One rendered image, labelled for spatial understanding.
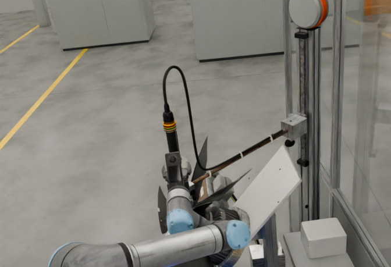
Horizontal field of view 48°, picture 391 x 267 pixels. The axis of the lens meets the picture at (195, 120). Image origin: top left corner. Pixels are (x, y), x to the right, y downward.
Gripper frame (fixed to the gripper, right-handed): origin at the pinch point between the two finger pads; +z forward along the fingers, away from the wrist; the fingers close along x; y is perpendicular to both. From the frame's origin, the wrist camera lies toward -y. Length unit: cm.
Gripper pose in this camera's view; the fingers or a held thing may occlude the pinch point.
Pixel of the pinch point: (176, 158)
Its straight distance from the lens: 154.1
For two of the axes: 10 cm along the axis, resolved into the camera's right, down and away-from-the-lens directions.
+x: 9.9, -1.4, 0.1
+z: -0.7, -4.4, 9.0
